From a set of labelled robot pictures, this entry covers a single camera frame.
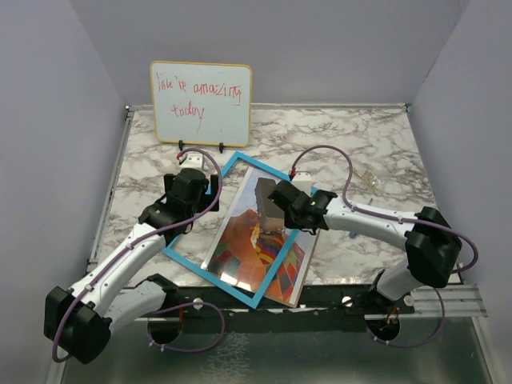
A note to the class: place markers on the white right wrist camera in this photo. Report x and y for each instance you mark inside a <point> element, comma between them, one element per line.
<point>302,180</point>

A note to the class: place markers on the hot air balloon photo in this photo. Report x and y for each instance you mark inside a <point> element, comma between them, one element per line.
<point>250,238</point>

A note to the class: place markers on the black whiteboard stand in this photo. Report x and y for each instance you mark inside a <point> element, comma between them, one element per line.
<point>219,146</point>

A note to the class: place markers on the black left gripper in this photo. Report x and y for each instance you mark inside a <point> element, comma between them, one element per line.
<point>209,200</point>

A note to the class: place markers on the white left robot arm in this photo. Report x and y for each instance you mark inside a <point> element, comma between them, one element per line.
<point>80,320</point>

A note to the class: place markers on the white dry-erase board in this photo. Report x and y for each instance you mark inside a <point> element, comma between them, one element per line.
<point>202,102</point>

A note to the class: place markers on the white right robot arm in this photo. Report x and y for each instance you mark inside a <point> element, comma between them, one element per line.
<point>431,246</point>

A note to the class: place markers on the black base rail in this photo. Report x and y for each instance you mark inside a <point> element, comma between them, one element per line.
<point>320,308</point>

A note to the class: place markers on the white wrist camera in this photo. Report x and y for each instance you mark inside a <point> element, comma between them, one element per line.
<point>302,180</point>
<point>192,160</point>

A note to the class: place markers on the clear bag of hardware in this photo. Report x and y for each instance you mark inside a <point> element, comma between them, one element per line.
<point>370,181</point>

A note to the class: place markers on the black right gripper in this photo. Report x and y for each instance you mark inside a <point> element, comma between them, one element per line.
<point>290,222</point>

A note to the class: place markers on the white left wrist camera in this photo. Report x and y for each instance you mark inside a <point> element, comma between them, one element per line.
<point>192,160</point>

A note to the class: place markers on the blue picture frame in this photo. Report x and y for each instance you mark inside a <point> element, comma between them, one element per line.
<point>232,175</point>

